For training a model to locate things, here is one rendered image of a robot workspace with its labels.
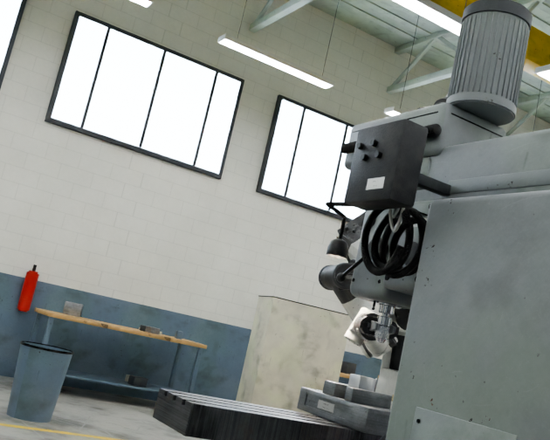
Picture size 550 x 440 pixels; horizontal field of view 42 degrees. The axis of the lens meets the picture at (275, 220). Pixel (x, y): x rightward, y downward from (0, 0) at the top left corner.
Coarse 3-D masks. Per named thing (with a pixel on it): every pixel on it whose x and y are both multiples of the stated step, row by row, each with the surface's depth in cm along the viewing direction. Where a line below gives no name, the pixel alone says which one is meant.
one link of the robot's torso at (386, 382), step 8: (392, 320) 294; (400, 336) 289; (400, 344) 289; (392, 352) 290; (400, 352) 288; (384, 360) 286; (392, 360) 289; (400, 360) 287; (384, 368) 285; (392, 368) 289; (384, 376) 284; (392, 376) 282; (376, 384) 285; (384, 384) 283; (392, 384) 281; (384, 392) 281; (392, 392) 279
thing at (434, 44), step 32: (320, 0) 1088; (352, 0) 1066; (384, 0) 1041; (512, 0) 968; (544, 0) 926; (384, 32) 1146; (416, 32) 1122; (448, 32) 1078; (448, 64) 1209; (544, 96) 1232; (512, 128) 1279
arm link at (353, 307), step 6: (354, 300) 265; (360, 300) 265; (366, 300) 267; (348, 306) 266; (354, 306) 265; (360, 306) 265; (366, 306) 266; (348, 312) 267; (354, 312) 265; (354, 318) 266; (396, 342) 265; (366, 348) 264; (366, 354) 264; (372, 354) 269
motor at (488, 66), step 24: (480, 0) 210; (504, 0) 206; (480, 24) 207; (504, 24) 205; (528, 24) 210; (480, 48) 205; (504, 48) 204; (456, 72) 211; (480, 72) 204; (504, 72) 203; (456, 96) 206; (480, 96) 202; (504, 96) 203; (504, 120) 211
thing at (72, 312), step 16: (80, 304) 878; (48, 320) 812; (80, 320) 825; (96, 320) 890; (32, 336) 863; (48, 336) 809; (160, 336) 871; (176, 336) 902; (176, 352) 954; (176, 368) 951; (352, 368) 1066; (112, 384) 845; (128, 384) 871; (144, 384) 880; (192, 384) 892
